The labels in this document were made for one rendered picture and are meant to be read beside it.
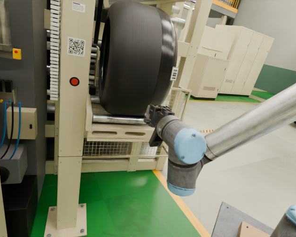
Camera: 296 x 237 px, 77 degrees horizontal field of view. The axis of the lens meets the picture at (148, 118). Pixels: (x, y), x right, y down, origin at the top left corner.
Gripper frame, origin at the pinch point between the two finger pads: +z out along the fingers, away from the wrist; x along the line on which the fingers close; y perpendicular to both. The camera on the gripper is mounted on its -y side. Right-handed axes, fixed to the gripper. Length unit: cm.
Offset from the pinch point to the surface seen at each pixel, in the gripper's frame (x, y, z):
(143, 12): 6.2, 41.7, 10.4
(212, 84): -341, -5, 390
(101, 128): 17.7, -13.1, 15.8
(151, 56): 2.3, 24.8, 1.5
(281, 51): -987, 205, 708
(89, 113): 24.2, -5.0, 13.2
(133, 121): 0.8, -9.1, 17.4
